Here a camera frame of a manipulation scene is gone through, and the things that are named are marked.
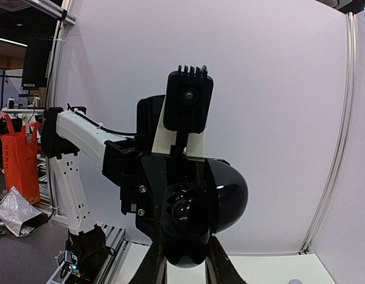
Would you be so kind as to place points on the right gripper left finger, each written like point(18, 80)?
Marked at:
point(153, 268)

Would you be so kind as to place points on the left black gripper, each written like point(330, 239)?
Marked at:
point(181, 198)

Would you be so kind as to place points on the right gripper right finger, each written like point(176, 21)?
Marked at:
point(218, 267)

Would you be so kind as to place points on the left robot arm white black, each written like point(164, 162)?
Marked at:
point(67, 132)

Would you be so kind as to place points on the purple earbud charging case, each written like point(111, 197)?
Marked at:
point(295, 281)

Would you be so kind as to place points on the orange shopping bag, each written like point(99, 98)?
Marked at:
point(19, 154)

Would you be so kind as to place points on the silver foil bag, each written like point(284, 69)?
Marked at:
point(19, 216)

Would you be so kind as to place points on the black monitor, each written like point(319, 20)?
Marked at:
point(36, 61)

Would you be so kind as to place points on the aluminium front rail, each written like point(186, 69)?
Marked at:
point(116, 262)

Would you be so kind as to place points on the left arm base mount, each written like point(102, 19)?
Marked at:
point(86, 258)

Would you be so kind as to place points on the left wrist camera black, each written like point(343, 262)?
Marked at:
point(187, 100)

